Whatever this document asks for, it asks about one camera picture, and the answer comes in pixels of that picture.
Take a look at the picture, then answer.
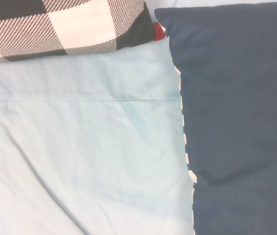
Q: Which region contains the light blue pillowcase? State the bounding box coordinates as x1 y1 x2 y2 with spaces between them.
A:
0 37 195 235

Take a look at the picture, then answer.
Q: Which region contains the black white checkered pillow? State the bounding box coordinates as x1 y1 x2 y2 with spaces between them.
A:
0 0 157 63

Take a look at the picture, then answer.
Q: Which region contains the navy blue pillow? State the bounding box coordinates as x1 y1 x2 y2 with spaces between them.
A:
154 0 277 235

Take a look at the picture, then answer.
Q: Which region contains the small red object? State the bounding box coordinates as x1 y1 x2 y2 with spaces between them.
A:
153 22 166 41

